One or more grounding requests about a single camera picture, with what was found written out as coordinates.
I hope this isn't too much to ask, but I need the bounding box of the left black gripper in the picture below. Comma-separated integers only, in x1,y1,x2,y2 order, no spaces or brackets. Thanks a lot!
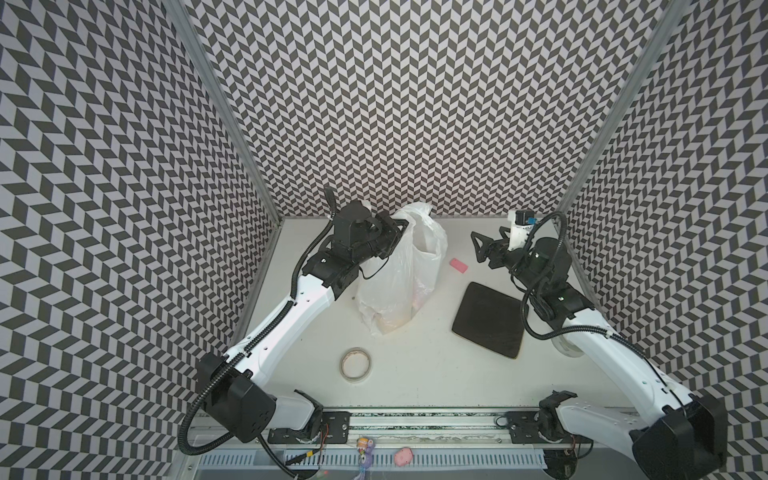
354,209,410,264

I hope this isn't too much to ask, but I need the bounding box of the white lemon print plastic bag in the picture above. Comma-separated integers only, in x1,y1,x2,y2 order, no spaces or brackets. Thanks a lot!
355,202,448,336

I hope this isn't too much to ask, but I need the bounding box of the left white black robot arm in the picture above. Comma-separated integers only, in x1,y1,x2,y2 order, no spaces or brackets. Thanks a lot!
178,200,409,455

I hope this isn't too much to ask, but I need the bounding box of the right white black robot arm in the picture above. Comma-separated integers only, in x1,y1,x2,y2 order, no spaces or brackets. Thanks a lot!
470,228,728,479

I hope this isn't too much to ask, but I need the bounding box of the pink eraser block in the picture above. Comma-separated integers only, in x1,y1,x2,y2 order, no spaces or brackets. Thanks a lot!
449,258,468,273

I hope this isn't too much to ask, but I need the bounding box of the black square mat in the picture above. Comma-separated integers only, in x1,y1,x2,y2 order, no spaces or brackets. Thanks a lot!
452,282,525,359

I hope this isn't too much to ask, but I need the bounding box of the roll of clear tape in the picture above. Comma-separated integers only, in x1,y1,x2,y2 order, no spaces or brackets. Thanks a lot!
339,348,372,383

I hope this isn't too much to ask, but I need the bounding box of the pink toy blob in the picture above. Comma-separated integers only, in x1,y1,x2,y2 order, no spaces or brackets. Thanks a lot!
393,447,414,467

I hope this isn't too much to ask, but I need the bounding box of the purple toy figure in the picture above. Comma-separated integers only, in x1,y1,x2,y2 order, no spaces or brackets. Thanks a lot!
355,437,375,480

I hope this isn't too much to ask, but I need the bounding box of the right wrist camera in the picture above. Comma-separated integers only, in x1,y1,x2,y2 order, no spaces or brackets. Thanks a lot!
507,209,536,251

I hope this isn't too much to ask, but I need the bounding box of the right black corrugated cable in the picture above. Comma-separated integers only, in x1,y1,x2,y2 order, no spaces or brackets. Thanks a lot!
520,211,685,409

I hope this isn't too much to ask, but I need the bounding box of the black corrugated cable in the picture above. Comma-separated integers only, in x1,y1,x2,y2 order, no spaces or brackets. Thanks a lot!
177,206,337,480
520,211,685,409

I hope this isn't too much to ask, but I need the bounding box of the left black corrugated cable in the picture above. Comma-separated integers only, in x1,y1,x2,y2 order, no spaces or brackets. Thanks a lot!
177,206,337,480

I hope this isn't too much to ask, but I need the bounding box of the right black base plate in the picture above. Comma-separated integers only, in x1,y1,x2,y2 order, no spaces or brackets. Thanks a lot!
494,410,594,446

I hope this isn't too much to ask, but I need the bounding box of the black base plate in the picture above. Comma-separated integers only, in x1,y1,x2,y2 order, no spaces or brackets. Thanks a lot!
494,410,594,446
267,411,352,445

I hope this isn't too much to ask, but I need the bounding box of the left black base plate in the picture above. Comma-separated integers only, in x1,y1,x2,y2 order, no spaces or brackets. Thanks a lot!
267,411,352,445

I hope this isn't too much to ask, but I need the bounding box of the aluminium front rail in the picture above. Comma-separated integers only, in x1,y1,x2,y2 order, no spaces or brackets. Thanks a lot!
177,398,693,455

